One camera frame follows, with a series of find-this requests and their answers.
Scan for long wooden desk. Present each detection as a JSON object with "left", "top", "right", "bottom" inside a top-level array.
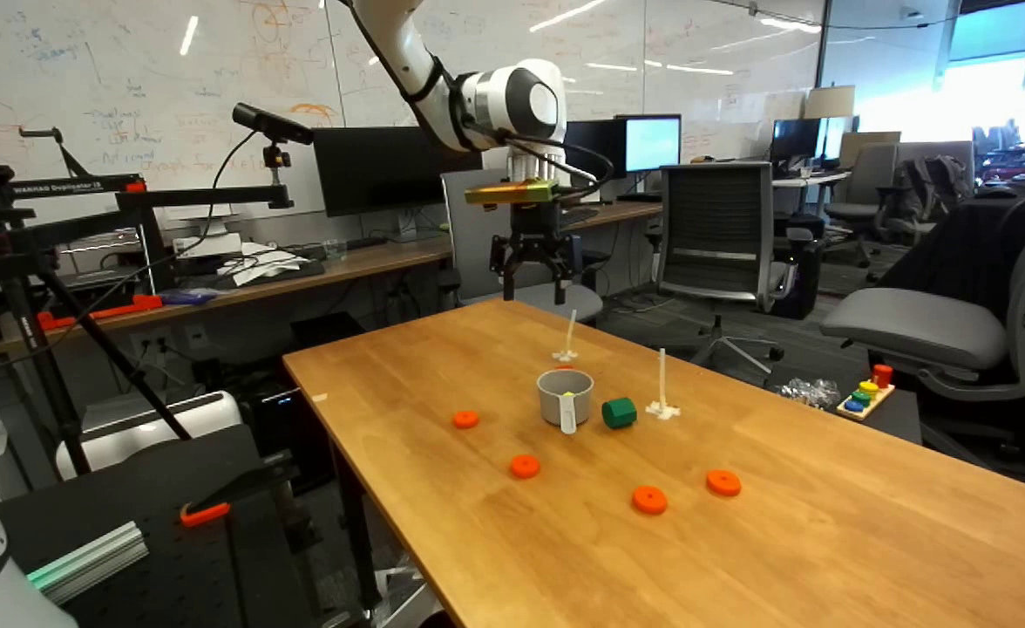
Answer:
[{"left": 0, "top": 237, "right": 456, "bottom": 354}]

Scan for distant computer monitor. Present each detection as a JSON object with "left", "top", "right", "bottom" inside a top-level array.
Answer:
[{"left": 767, "top": 116, "right": 828, "bottom": 177}]

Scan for clear plastic pieces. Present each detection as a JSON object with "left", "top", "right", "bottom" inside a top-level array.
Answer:
[{"left": 780, "top": 372, "right": 844, "bottom": 411}]

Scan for black mesh office chair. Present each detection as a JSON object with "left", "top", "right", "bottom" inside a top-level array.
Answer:
[{"left": 652, "top": 159, "right": 792, "bottom": 377}]

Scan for white peg stand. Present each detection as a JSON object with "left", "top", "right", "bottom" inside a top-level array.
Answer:
[
  {"left": 642, "top": 345, "right": 683, "bottom": 421},
  {"left": 551, "top": 306, "right": 582, "bottom": 366}
]

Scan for wrist camera with tan mount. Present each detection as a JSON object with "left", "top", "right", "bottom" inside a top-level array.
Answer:
[{"left": 463, "top": 174, "right": 573, "bottom": 214}]

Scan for dark computer monitor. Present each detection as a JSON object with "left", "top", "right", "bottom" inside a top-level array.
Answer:
[{"left": 563, "top": 118, "right": 627, "bottom": 190}]

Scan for white box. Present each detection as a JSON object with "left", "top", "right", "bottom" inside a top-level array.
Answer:
[{"left": 51, "top": 386, "right": 248, "bottom": 483}]

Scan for black side table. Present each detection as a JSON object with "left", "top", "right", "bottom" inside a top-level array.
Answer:
[{"left": 753, "top": 366, "right": 923, "bottom": 445}]

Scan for large dark monitor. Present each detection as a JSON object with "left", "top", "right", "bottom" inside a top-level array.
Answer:
[{"left": 310, "top": 122, "right": 486, "bottom": 219}]

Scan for white papers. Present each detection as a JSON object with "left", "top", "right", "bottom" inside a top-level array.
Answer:
[{"left": 176, "top": 229, "right": 314, "bottom": 291}]

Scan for aluminium bar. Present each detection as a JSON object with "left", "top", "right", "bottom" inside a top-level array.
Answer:
[{"left": 21, "top": 516, "right": 152, "bottom": 606}]

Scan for beige lampshade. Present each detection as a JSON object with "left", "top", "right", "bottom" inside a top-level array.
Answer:
[{"left": 803, "top": 85, "right": 862, "bottom": 122}]

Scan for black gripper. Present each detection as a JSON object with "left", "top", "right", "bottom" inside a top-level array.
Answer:
[{"left": 492, "top": 207, "right": 575, "bottom": 306}]

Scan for black camera tripod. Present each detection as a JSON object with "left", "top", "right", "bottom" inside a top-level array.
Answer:
[{"left": 0, "top": 122, "right": 300, "bottom": 501}]

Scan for grey measuring cup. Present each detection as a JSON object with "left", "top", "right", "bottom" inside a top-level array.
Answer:
[{"left": 534, "top": 366, "right": 599, "bottom": 436}]

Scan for black stereo camera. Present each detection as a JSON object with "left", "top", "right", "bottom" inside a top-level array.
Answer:
[{"left": 231, "top": 99, "right": 319, "bottom": 149}]

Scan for black cart with orange handle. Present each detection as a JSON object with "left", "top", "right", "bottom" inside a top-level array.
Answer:
[{"left": 0, "top": 421, "right": 343, "bottom": 628}]

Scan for colourful stacking toy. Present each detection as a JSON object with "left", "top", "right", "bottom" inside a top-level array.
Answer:
[{"left": 833, "top": 358, "right": 901, "bottom": 421}]

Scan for lit computer monitor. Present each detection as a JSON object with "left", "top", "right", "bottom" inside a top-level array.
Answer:
[{"left": 620, "top": 112, "right": 688, "bottom": 177}]

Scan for distant grey office chair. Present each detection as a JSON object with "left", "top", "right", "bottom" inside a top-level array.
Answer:
[{"left": 823, "top": 129, "right": 908, "bottom": 240}]

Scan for orange red clamp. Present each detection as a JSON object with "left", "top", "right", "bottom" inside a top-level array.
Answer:
[{"left": 36, "top": 291, "right": 169, "bottom": 338}]

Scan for green block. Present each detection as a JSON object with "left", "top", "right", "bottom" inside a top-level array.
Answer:
[{"left": 599, "top": 395, "right": 642, "bottom": 432}]

